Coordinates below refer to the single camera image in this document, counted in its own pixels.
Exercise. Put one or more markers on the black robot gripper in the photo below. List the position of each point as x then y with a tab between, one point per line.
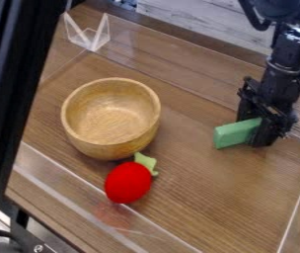
268	99

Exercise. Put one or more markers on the green rectangular block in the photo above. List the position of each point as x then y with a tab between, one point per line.
235	133

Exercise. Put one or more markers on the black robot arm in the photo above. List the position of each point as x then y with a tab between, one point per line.
277	15

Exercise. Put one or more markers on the brown wooden bowl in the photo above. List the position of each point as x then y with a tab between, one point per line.
109	117

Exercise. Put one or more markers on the red plush strawberry toy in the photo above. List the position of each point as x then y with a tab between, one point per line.
128	181

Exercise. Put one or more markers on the clear acrylic tray enclosure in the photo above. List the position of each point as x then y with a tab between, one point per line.
217	201

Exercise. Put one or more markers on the black metal frame bracket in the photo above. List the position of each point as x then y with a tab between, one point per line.
25	238

